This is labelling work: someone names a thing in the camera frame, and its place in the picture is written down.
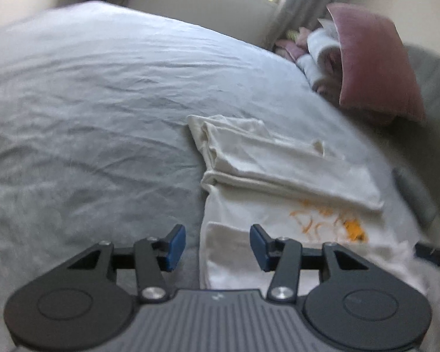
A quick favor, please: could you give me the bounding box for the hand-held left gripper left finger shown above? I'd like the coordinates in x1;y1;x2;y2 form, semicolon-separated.
67;224;187;303

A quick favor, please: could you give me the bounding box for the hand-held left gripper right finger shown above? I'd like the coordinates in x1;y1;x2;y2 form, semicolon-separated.
249;224;371;303

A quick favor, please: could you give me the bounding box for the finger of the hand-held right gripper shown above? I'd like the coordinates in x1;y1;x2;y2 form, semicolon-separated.
414;241;440;267

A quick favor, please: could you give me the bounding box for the white t-shirt with orange print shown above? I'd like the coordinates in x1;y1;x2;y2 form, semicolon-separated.
186;114;440;319

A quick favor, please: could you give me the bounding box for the grey folded garment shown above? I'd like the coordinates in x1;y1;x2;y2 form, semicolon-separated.
392;168;438;225

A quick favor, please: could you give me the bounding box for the bed with grey sheet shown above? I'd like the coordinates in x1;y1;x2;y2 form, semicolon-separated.
0;0;440;352

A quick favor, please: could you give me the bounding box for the pink pillow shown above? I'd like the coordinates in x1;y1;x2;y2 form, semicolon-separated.
326;2;428;125

